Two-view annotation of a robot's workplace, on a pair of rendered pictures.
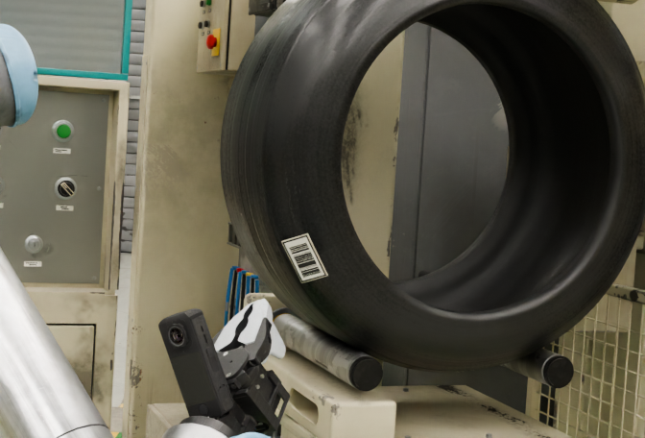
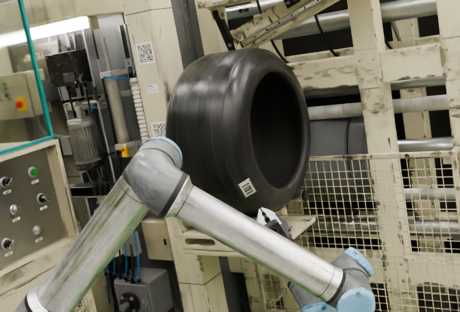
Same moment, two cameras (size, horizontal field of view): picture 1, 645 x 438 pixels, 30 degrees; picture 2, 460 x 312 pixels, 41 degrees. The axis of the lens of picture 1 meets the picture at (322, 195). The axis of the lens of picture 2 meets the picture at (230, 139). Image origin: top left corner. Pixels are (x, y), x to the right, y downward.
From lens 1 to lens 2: 1.22 m
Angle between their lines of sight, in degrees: 37
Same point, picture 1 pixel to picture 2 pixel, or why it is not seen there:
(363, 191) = not seen: hidden behind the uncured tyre
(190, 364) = not seen: hidden behind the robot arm
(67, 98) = (30, 155)
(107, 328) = not seen: hidden behind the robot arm
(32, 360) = (307, 254)
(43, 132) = (25, 175)
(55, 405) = (324, 264)
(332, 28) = (235, 98)
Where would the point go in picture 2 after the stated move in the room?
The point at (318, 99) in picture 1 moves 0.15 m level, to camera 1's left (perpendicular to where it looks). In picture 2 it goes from (241, 126) to (202, 138)
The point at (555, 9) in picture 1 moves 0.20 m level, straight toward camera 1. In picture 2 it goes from (281, 68) to (315, 66)
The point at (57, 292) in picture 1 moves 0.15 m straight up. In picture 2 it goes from (58, 247) to (49, 206)
